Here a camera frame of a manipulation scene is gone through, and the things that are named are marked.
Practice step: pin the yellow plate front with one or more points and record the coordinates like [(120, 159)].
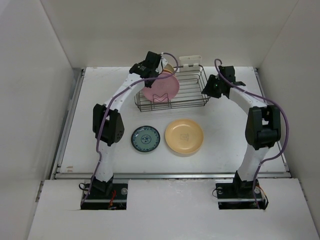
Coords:
[(184, 137)]

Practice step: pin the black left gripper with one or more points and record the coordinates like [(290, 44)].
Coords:
[(149, 84)]

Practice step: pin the small teal patterned plate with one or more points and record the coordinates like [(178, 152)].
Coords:
[(145, 139)]

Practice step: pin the yellow plate middle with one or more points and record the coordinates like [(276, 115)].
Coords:
[(169, 69)]

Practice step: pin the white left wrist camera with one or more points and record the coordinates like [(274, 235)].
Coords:
[(162, 64)]

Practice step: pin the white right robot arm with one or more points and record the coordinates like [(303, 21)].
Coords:
[(262, 130)]

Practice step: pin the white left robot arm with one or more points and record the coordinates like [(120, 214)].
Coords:
[(107, 121)]

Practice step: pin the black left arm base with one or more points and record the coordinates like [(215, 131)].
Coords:
[(101, 195)]

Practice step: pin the white cutlery holder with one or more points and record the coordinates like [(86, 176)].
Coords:
[(190, 63)]

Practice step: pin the black wire dish rack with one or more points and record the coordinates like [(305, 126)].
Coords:
[(183, 90)]

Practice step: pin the pink plate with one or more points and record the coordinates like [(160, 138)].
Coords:
[(162, 90)]

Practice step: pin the yellow plate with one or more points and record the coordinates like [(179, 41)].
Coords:
[(184, 137), (169, 69)]

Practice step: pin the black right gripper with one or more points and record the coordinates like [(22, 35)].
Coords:
[(208, 87)]

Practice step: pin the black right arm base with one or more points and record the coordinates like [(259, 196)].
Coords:
[(237, 196)]

